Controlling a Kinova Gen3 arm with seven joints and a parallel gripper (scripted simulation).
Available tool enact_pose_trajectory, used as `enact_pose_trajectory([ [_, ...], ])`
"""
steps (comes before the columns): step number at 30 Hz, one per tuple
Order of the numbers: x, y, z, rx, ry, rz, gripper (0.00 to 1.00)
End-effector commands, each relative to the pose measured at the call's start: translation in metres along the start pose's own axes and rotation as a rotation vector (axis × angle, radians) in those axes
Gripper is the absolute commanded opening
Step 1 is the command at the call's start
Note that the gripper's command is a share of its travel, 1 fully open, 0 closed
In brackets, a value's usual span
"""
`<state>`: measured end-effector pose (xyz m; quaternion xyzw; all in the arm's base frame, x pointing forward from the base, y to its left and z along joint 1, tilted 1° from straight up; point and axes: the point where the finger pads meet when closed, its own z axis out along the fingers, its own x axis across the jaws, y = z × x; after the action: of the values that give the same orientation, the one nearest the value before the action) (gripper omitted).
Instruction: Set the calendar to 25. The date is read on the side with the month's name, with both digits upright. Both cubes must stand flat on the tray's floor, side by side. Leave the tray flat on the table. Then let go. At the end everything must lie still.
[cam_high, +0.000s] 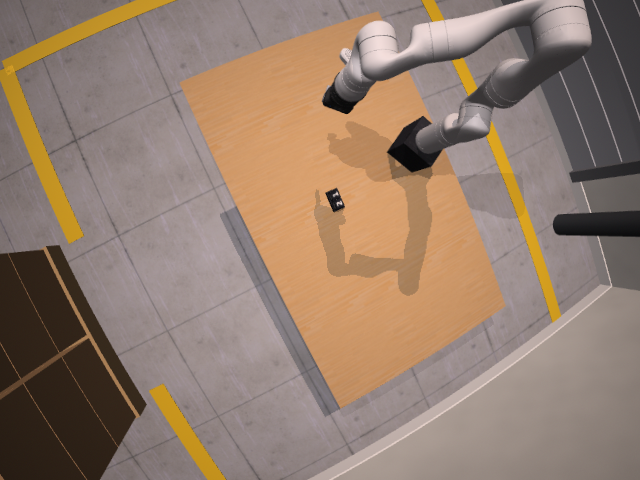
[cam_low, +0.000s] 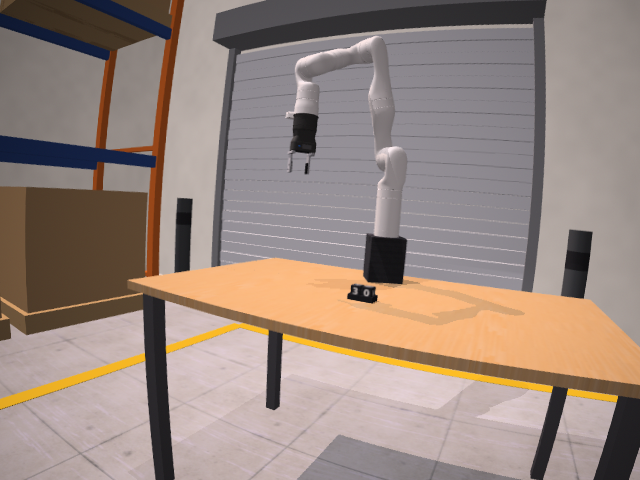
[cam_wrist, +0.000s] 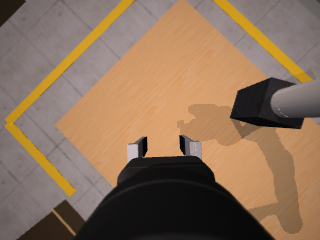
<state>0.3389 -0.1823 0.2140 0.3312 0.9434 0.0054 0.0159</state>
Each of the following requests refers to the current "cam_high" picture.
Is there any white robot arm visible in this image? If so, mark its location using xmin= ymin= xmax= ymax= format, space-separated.
xmin=342 ymin=0 xmax=592 ymax=154

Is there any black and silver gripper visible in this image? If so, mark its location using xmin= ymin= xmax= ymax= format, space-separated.
xmin=322 ymin=48 xmax=370 ymax=114

